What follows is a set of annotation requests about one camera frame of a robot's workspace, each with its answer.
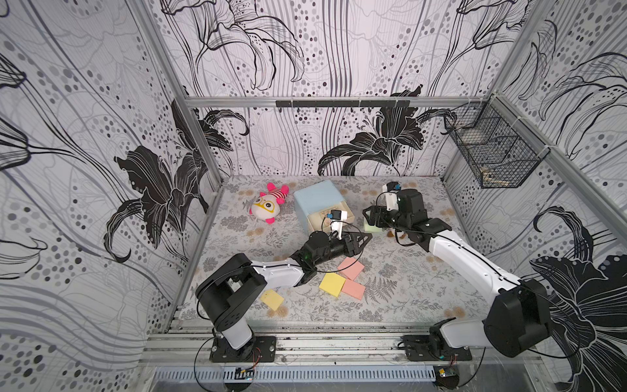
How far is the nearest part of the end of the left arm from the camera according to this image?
0.65 meters

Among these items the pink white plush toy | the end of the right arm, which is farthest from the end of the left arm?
the pink white plush toy

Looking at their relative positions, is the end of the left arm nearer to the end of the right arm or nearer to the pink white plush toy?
the end of the right arm
